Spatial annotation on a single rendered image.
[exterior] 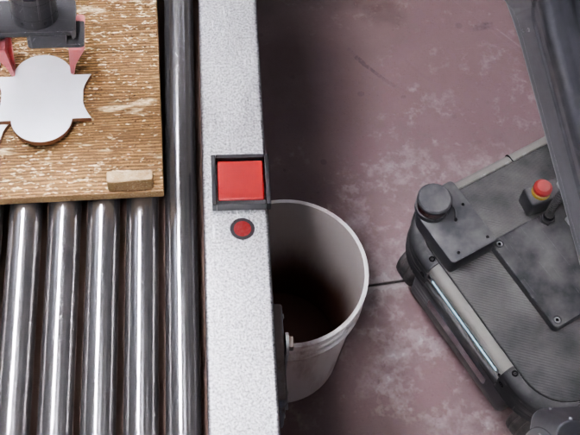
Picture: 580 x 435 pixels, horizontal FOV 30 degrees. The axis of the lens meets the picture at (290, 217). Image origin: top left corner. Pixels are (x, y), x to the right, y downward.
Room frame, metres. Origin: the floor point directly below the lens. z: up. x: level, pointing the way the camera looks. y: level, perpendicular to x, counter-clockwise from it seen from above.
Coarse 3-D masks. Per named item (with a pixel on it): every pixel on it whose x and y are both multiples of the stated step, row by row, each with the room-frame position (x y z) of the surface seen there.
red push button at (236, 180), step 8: (224, 168) 0.73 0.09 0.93; (232, 168) 0.73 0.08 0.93; (240, 168) 0.74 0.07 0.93; (248, 168) 0.74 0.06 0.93; (256, 168) 0.74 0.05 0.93; (224, 176) 0.72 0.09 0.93; (232, 176) 0.72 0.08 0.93; (240, 176) 0.72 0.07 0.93; (248, 176) 0.72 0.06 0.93; (256, 176) 0.73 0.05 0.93; (224, 184) 0.71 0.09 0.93; (232, 184) 0.71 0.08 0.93; (240, 184) 0.71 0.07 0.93; (248, 184) 0.71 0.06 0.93; (256, 184) 0.71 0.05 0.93; (224, 192) 0.70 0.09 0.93; (232, 192) 0.70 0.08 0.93; (240, 192) 0.70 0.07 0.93; (248, 192) 0.70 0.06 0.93; (256, 192) 0.70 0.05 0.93; (224, 200) 0.69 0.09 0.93
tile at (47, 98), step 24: (24, 72) 0.84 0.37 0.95; (48, 72) 0.84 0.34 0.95; (24, 96) 0.80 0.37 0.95; (48, 96) 0.80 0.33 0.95; (72, 96) 0.81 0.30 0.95; (0, 120) 0.76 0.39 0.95; (24, 120) 0.76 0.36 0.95; (48, 120) 0.76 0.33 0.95; (72, 120) 0.77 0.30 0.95; (48, 144) 0.73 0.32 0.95
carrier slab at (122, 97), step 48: (96, 0) 0.98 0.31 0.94; (144, 0) 0.99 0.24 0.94; (48, 48) 0.89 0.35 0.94; (96, 48) 0.90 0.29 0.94; (144, 48) 0.91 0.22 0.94; (0, 96) 0.80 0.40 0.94; (96, 96) 0.82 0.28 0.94; (144, 96) 0.83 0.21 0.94; (0, 144) 0.73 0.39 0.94; (96, 144) 0.75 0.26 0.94; (144, 144) 0.75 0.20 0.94; (0, 192) 0.66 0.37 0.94; (48, 192) 0.67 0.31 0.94; (96, 192) 0.67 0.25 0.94; (144, 192) 0.68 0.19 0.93
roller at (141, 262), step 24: (144, 216) 0.66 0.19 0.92; (144, 240) 0.62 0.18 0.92; (144, 264) 0.59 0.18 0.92; (144, 288) 0.55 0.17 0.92; (144, 312) 0.52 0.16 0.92; (144, 336) 0.49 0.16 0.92; (144, 360) 0.46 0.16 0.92; (144, 384) 0.43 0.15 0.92; (144, 408) 0.40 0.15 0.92; (144, 432) 0.37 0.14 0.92
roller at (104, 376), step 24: (96, 216) 0.65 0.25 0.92; (96, 240) 0.61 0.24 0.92; (96, 264) 0.58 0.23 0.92; (96, 288) 0.55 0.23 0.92; (96, 312) 0.52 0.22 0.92; (96, 336) 0.49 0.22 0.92; (96, 360) 0.45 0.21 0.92; (96, 384) 0.42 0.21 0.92; (96, 408) 0.40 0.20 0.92; (96, 432) 0.37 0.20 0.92
